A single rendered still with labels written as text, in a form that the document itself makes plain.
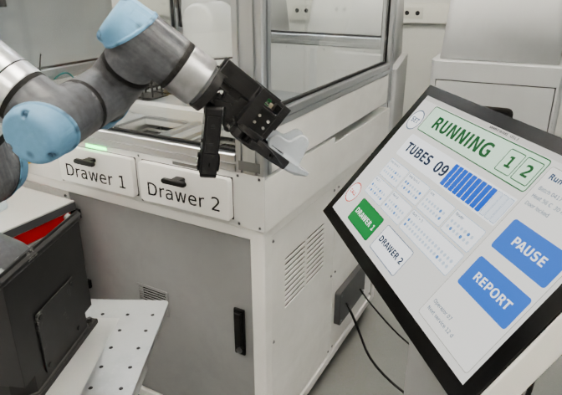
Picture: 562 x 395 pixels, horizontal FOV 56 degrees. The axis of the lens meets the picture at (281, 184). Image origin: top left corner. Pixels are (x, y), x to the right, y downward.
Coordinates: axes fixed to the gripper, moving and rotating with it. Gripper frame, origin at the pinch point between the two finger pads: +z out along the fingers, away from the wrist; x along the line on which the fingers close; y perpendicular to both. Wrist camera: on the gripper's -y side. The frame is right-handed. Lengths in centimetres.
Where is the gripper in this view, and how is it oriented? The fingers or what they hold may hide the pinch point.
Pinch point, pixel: (298, 173)
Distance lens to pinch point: 83.0
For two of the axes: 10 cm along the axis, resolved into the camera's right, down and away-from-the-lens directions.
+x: -2.0, -3.6, 9.1
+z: 7.5, 5.4, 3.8
